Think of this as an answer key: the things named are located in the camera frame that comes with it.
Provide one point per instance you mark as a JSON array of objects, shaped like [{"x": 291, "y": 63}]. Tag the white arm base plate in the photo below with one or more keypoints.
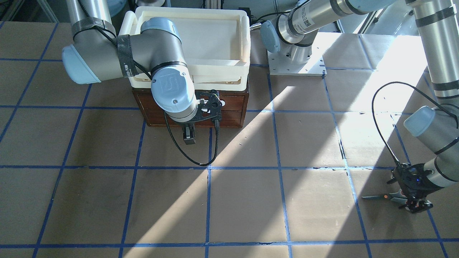
[{"x": 281, "y": 65}]

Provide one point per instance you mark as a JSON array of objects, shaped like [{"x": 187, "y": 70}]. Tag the white plastic crate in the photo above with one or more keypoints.
[{"x": 216, "y": 43}]

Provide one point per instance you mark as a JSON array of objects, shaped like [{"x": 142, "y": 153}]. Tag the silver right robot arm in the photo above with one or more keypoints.
[{"x": 98, "y": 54}]

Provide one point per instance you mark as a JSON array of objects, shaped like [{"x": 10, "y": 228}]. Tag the grey orange scissors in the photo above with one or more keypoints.
[{"x": 385, "y": 196}]

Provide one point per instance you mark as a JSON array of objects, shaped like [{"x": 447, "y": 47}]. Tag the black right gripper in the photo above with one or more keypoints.
[{"x": 189, "y": 134}]

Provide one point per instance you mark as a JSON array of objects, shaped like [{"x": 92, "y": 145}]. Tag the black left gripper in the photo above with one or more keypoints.
[{"x": 417, "y": 205}]

